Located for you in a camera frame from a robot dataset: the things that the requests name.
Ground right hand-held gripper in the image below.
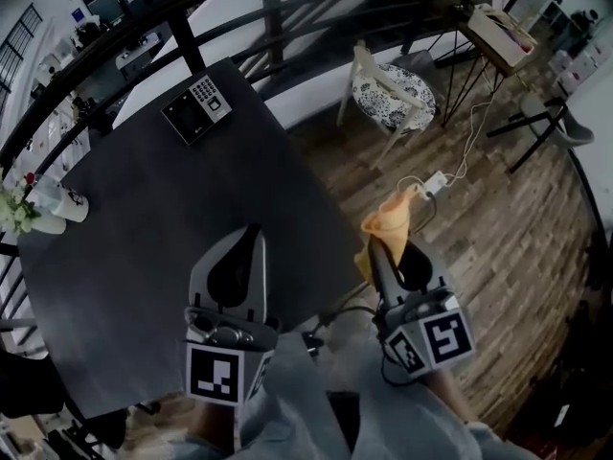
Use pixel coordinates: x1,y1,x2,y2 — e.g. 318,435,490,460
366,234,477,379

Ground white vase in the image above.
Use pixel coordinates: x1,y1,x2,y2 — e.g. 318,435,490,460
28,213,68,236

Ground person's grey clothing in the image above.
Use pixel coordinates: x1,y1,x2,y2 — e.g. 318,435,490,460
157,333,518,460

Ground orange cloth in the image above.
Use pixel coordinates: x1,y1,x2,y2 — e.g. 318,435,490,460
353,190,415,286

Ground white wooden chair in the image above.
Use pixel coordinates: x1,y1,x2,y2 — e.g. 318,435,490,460
337,40,440,170

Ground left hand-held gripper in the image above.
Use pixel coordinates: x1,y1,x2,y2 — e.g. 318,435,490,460
184,222,280,406

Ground person's right forearm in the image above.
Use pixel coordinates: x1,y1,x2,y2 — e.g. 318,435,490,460
424,369,480,426

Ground white power strip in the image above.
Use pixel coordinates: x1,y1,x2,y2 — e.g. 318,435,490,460
423,171,450,196

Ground clear plastic bottle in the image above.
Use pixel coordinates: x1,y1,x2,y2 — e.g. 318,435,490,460
26,172,61,211

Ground white flower bouquet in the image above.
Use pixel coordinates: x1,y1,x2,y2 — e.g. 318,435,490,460
0,172,42,235

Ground black office chair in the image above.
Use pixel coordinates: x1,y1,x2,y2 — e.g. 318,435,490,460
0,349,66,419

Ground floral seat cushion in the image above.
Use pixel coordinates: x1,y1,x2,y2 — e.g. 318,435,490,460
352,63,438,132

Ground white cable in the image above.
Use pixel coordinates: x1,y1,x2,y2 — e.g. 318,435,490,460
397,88,500,201

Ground white penguin print cup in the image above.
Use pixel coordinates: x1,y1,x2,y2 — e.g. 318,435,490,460
47,182,91,223

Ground wooden side table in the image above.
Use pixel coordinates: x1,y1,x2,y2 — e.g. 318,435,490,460
453,2,540,129

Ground grey chair with black legs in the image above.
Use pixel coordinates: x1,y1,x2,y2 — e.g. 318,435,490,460
487,92,596,174

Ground black metal railing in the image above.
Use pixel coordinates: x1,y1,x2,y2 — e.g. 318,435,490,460
0,0,480,315

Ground person's left forearm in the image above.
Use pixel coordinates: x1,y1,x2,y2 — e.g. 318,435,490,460
191,400,241,455

